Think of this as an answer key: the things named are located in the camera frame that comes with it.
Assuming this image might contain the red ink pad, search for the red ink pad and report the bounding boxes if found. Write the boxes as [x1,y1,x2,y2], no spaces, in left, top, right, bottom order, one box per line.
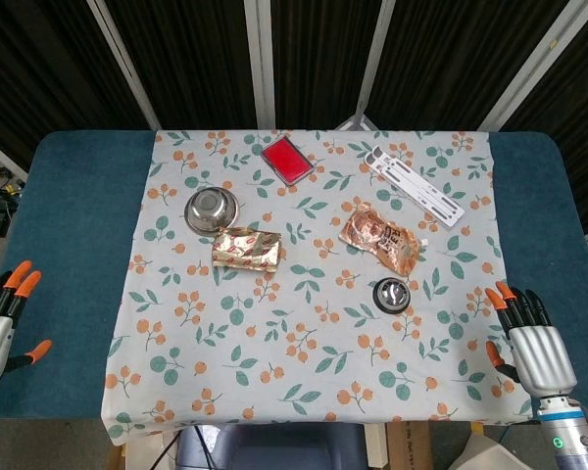
[261,137,316,188]

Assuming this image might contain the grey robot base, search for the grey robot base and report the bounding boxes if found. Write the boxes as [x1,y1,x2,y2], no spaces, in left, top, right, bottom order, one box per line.
[176,422,368,470]

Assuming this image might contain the copper foil snack pouch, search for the copper foil snack pouch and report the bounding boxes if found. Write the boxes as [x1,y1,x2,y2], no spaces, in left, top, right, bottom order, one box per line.
[337,202,429,274]

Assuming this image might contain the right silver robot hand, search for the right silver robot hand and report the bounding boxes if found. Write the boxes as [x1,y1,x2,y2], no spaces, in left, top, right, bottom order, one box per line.
[484,281,578,399]

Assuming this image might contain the stainless steel bowl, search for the stainless steel bowl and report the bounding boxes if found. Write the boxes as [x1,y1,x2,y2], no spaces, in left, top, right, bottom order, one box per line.
[183,186,240,233]

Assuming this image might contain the cardboard box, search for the cardboard box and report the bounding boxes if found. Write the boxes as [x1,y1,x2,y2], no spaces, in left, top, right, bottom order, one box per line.
[386,419,476,470]

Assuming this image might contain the gold foil snack wrapper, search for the gold foil snack wrapper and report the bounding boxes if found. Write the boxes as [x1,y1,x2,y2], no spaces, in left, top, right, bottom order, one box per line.
[211,226,282,273]

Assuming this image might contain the small black round object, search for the small black round object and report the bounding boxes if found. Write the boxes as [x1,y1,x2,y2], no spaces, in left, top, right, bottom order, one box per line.
[371,277,414,314]

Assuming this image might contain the yellow and black cables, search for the yellow and black cables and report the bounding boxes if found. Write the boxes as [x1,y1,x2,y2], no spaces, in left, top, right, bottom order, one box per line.
[0,165,26,203]

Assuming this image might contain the blue felt table mat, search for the blue felt table mat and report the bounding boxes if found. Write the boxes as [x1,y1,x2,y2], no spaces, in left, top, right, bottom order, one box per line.
[0,129,588,421]

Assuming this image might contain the floral patterned tablecloth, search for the floral patterned tablecloth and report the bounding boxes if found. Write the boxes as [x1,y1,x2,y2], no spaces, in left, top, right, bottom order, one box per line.
[100,128,534,447]

